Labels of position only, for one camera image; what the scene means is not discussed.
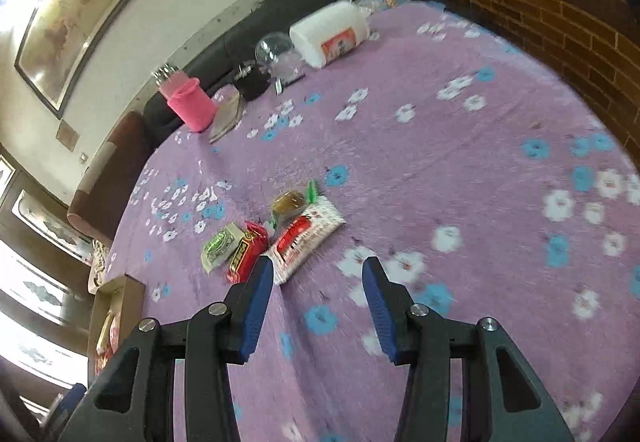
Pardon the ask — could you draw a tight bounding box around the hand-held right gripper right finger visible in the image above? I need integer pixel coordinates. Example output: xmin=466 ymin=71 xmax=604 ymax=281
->
xmin=361 ymin=256 xmax=576 ymax=442

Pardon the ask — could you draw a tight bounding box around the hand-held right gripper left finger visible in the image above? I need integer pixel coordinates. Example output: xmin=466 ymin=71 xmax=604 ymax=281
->
xmin=60 ymin=256 xmax=276 ymax=442

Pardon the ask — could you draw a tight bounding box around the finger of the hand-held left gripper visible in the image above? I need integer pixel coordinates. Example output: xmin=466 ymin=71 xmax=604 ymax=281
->
xmin=50 ymin=382 xmax=88 ymax=428

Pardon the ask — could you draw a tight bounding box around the long red snack packet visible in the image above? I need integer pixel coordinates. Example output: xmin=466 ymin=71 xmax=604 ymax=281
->
xmin=226 ymin=221 xmax=271 ymax=285

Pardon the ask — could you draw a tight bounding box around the green and white snack packet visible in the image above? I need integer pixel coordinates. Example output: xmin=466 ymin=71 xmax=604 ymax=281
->
xmin=201 ymin=222 xmax=244 ymax=273

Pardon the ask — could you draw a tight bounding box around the white and red snack packet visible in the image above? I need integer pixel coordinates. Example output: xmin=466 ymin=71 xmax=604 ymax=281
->
xmin=262 ymin=196 xmax=347 ymax=285

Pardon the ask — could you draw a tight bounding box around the clear packet with brown cake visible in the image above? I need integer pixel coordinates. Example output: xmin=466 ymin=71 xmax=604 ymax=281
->
xmin=267 ymin=179 xmax=321 ymax=233

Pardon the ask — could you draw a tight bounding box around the cardboard box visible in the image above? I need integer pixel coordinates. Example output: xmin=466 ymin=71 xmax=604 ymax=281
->
xmin=87 ymin=275 xmax=147 ymax=378

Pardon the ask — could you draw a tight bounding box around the patterned white cloth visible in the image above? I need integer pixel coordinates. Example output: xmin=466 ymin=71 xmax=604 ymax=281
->
xmin=87 ymin=239 xmax=111 ymax=295

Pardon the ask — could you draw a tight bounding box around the wooden glazed door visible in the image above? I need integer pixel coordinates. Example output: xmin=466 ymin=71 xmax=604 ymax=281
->
xmin=0 ymin=142 xmax=101 ymax=423

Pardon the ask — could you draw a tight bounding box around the purple floral tablecloth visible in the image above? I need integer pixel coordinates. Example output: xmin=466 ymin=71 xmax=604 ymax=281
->
xmin=87 ymin=0 xmax=640 ymax=442

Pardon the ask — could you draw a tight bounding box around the olive flat pouch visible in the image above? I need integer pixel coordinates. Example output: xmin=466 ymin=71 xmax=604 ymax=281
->
xmin=208 ymin=90 xmax=247 ymax=144

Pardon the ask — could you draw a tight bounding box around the brown chair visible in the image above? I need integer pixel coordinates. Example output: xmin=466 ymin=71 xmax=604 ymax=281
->
xmin=67 ymin=111 xmax=156 ymax=248

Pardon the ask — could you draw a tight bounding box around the jar with pink knit sleeve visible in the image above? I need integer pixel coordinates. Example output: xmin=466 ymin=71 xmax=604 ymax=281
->
xmin=152 ymin=65 xmax=217 ymax=133

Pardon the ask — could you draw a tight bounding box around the clear plastic cup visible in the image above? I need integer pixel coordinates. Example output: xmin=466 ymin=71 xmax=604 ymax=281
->
xmin=272 ymin=55 xmax=307 ymax=83
xmin=255 ymin=32 xmax=296 ymax=68

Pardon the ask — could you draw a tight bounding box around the white plastic jar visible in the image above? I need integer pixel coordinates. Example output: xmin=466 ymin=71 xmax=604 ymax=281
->
xmin=289 ymin=0 xmax=372 ymax=69

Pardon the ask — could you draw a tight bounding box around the small wall plaque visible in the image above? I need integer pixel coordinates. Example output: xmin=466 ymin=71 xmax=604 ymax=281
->
xmin=55 ymin=119 xmax=81 ymax=150

